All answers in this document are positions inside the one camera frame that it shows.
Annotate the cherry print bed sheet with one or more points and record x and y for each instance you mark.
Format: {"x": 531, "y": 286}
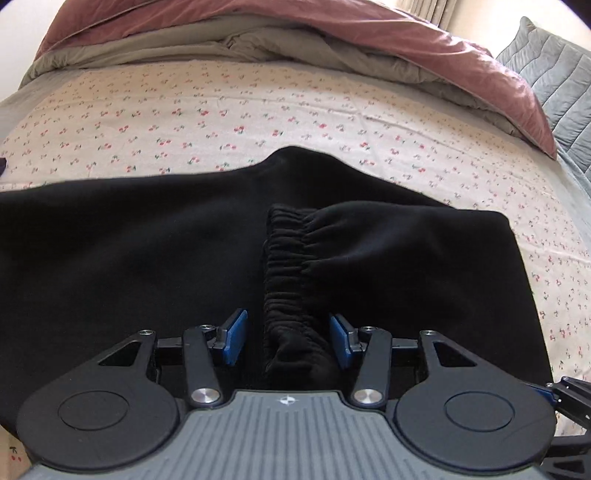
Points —
{"x": 231, "y": 106}

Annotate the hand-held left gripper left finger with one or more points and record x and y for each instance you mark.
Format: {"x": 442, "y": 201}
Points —
{"x": 236, "y": 334}

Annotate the black pants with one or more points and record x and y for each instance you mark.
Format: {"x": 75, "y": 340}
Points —
{"x": 138, "y": 258}

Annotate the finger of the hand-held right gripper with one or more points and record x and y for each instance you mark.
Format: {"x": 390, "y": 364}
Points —
{"x": 570, "y": 397}
{"x": 572, "y": 461}

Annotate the pink and grey duvet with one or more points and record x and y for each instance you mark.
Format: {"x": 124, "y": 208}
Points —
{"x": 286, "y": 41}

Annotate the grey patterned curtain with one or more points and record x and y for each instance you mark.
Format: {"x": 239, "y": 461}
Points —
{"x": 438, "y": 11}

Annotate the grey quilted headboard cushion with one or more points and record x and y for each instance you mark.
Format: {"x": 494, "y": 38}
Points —
{"x": 554, "y": 78}

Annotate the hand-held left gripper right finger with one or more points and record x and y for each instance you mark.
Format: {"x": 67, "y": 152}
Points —
{"x": 339, "y": 342}

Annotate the grey bed sheet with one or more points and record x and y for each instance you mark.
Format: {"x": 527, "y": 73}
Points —
{"x": 23, "y": 101}

